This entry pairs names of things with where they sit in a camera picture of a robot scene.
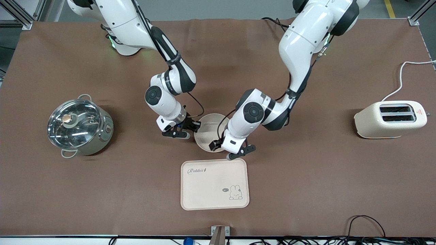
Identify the round cream plate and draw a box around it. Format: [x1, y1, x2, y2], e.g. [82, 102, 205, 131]
[193, 113, 233, 153]

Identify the cream rabbit print tray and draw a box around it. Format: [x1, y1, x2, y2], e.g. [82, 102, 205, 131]
[180, 158, 250, 211]

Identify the steel electric cooking pot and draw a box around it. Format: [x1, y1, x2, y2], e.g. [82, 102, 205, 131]
[48, 94, 114, 159]

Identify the glass pot lid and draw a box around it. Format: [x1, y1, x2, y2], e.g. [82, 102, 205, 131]
[47, 99, 103, 150]

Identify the brown table mat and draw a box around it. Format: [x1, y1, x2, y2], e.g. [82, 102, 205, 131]
[0, 17, 436, 238]

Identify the cream two-slot toaster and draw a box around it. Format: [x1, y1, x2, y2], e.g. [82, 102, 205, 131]
[354, 100, 430, 139]

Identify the grey metal camera bracket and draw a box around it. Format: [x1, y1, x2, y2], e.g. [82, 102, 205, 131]
[208, 225, 231, 245]

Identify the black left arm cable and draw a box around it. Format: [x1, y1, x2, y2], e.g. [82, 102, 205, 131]
[217, 33, 333, 142]

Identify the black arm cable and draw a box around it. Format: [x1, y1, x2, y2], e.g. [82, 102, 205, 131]
[131, 0, 205, 119]
[217, 33, 333, 142]

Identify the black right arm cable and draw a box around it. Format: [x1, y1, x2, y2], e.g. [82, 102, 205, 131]
[131, 0, 205, 119]

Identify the black left base cable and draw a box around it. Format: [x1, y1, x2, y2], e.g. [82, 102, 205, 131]
[261, 17, 291, 33]

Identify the black cable bundle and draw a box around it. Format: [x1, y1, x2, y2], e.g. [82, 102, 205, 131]
[249, 236, 436, 245]

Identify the black looped cable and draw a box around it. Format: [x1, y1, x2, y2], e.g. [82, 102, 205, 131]
[347, 215, 386, 239]

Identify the white toaster power cable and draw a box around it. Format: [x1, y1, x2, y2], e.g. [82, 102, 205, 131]
[381, 60, 436, 102]

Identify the aluminium frame profile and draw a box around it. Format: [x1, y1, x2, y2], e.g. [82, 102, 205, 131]
[0, 0, 47, 31]
[407, 0, 436, 26]

